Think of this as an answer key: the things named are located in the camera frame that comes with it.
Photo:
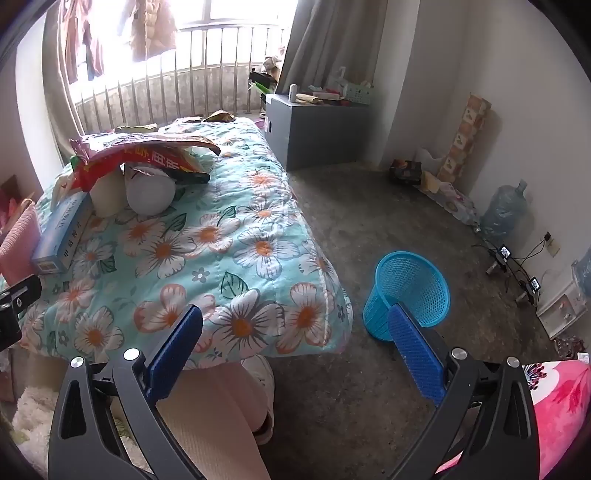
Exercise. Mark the pink foil wrapper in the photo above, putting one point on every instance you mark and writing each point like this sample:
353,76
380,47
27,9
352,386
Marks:
82,147

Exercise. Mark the metal balcony railing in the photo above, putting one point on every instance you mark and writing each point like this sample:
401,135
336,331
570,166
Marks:
184,87

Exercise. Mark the white drawer unit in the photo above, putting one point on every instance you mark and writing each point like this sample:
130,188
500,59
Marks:
561,309

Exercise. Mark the white paper bowl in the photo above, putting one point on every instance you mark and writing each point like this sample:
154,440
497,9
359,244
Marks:
150,191

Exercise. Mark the patterned tall carton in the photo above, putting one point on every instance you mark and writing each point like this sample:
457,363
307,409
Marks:
464,138

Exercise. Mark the wall socket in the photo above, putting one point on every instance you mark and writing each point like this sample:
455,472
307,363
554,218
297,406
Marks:
551,244

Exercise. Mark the pink hanging garment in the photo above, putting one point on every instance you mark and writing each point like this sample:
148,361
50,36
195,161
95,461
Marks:
83,41

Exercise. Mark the blue white carton box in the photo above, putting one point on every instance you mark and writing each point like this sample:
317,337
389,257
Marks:
62,235

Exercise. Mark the dark snack box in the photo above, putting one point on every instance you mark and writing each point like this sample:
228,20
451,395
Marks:
405,171

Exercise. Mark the white fluffy cloth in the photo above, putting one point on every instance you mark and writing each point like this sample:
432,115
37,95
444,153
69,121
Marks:
37,415

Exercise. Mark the blue mesh wastebasket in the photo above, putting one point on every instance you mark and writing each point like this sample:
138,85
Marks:
406,286

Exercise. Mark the red printed snack bag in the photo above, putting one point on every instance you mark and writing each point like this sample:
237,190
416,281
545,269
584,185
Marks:
138,159

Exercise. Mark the small action camera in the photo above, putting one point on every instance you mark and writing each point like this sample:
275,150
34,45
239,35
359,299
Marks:
502,254
531,288

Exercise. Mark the beige curtain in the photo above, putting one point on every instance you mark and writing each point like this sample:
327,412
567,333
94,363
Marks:
60,92
332,41

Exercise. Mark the pink textured cloth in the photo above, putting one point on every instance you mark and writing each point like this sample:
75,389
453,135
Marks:
18,244

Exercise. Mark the beige down coat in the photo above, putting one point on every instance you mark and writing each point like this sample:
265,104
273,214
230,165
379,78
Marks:
152,27

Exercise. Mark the grey cabinet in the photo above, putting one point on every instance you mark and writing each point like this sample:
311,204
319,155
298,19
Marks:
318,134

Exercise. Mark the green snack packet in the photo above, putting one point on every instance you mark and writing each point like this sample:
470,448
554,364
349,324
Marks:
136,128

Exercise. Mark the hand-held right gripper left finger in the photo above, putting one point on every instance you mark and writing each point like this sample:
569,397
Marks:
178,344

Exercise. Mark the white slipper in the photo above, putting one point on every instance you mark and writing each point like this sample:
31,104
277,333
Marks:
263,383

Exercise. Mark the pink plastic cup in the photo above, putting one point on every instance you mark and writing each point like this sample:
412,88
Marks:
263,124

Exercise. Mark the white bottle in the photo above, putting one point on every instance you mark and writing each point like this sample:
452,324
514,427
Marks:
293,93

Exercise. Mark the teal floral blanket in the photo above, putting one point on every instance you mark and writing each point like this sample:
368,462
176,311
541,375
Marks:
207,258

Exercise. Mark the white plastic bag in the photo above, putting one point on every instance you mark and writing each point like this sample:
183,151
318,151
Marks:
434,160

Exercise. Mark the clear water jug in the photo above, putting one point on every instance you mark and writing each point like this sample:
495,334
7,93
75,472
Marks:
501,207

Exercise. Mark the person's leg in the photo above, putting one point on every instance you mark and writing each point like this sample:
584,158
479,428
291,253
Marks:
207,415

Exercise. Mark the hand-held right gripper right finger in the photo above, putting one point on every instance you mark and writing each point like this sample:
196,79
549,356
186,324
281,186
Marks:
415,355

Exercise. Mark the gold snack packet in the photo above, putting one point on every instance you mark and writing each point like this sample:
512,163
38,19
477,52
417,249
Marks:
219,116

